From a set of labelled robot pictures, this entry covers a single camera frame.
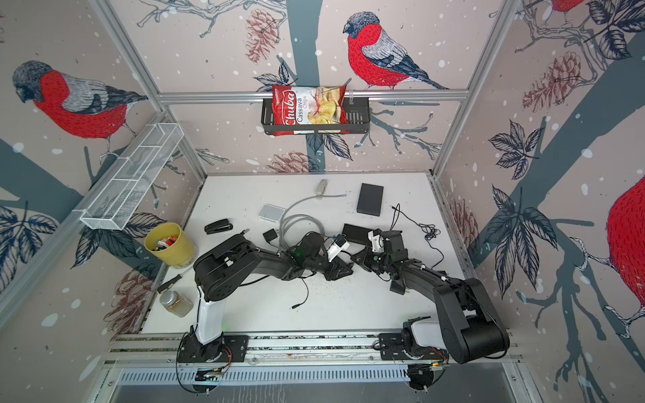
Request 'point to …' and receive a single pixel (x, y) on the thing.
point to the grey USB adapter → (321, 188)
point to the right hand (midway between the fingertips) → (349, 261)
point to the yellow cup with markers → (168, 242)
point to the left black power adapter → (271, 235)
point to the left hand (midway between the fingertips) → (350, 271)
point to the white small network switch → (271, 212)
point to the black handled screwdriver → (171, 282)
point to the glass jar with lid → (176, 303)
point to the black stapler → (218, 227)
